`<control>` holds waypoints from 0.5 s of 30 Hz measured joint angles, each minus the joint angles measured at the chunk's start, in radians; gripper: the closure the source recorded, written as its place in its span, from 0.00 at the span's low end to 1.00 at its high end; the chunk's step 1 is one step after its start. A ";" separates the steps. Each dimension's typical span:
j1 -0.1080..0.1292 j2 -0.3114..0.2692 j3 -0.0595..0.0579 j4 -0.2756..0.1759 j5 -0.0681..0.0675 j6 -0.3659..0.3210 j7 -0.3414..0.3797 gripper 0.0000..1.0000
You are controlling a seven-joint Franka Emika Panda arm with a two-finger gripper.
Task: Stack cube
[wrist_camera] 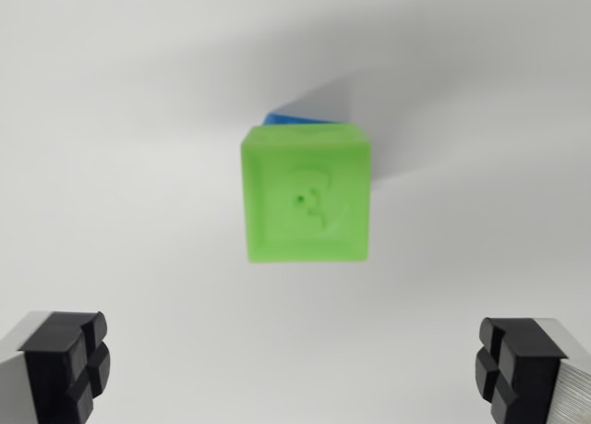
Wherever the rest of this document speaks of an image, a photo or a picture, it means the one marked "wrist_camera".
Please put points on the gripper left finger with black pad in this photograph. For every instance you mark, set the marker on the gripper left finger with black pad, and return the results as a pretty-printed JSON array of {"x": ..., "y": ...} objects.
[{"x": 51, "y": 364}]

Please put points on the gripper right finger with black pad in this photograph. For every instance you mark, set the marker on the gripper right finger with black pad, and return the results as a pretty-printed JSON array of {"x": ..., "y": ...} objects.
[{"x": 526, "y": 368}]

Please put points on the green embossed toy cube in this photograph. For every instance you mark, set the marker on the green embossed toy cube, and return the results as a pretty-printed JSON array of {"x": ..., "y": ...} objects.
[{"x": 307, "y": 197}]

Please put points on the blue embossed toy cube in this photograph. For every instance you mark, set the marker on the blue embossed toy cube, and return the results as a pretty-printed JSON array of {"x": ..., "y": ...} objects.
[{"x": 288, "y": 118}]

